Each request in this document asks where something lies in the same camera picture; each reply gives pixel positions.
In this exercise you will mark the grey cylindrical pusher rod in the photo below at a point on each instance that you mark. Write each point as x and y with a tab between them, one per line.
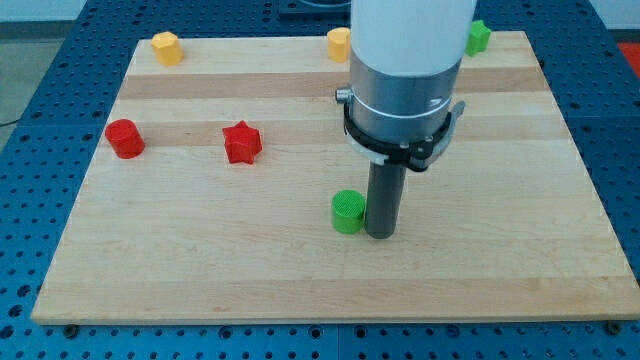
384	192

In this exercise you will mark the yellow hexagon block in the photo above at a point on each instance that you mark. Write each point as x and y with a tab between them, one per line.
167	48

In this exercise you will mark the red cylinder block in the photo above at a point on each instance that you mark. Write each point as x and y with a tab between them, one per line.
124	138

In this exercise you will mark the yellow block behind arm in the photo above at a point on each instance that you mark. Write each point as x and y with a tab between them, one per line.
338	44

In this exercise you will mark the green star block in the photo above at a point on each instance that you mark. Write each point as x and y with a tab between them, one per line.
478	39

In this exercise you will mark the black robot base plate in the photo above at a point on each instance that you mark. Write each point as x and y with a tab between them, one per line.
298	9

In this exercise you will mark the wooden board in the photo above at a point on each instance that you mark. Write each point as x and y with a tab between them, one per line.
505	226

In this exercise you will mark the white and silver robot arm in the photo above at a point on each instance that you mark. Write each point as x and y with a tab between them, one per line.
404	61

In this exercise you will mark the green cylinder block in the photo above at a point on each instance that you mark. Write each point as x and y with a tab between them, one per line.
348	207

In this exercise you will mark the red star block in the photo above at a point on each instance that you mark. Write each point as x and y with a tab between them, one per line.
242	143

